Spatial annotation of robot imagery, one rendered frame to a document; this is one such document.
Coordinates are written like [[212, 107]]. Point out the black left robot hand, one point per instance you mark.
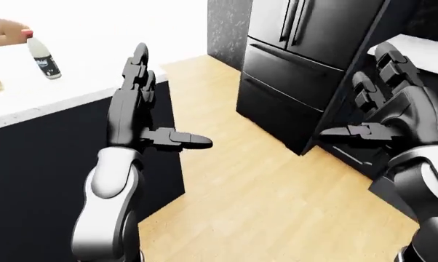
[[126, 114]]

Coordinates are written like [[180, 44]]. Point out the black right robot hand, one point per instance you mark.
[[412, 114]]

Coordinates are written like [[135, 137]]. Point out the black cabinet with white counter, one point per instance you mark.
[[404, 109]]

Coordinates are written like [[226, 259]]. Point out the kitchen island with white top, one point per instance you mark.
[[59, 109]]

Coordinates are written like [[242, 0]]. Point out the white bottle with red cap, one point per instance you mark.
[[44, 58]]

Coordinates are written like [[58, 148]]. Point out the black french door refrigerator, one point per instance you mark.
[[295, 73]]

